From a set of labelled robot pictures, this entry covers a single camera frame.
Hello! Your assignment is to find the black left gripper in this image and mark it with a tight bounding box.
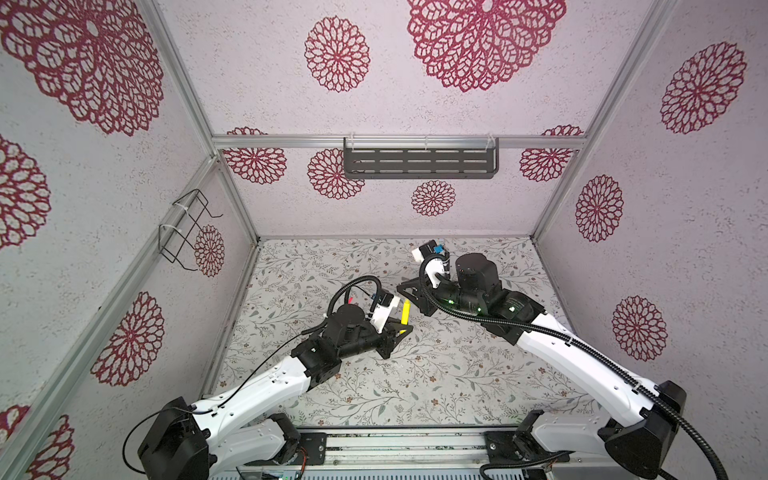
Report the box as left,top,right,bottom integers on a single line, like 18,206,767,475
339,318,413,361

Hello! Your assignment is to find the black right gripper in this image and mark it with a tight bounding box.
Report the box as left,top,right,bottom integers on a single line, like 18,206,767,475
397,273,484,320

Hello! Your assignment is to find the yellow highlighter pen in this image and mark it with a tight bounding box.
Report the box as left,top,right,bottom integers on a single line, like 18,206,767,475
401,300,411,326

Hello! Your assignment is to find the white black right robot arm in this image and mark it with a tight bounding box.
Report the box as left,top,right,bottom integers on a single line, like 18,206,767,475
397,243,686,479

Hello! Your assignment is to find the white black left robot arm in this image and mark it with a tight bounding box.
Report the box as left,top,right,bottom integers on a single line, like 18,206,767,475
137,304,413,479

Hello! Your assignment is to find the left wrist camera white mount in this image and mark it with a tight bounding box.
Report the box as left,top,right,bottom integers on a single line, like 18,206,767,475
370,293,400,334

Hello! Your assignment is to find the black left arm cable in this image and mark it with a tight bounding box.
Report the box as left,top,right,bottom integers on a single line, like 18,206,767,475
121,275,385,475

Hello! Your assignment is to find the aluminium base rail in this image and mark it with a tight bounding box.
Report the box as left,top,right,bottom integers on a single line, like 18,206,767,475
209,425,601,480

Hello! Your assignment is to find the dark grey wall shelf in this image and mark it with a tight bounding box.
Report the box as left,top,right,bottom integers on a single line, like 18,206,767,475
342,138,499,180

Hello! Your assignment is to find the black wire wall rack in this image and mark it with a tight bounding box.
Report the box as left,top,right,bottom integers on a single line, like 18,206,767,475
157,189,225,278

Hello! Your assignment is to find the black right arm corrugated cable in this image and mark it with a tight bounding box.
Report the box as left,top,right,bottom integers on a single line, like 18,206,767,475
418,254,730,480

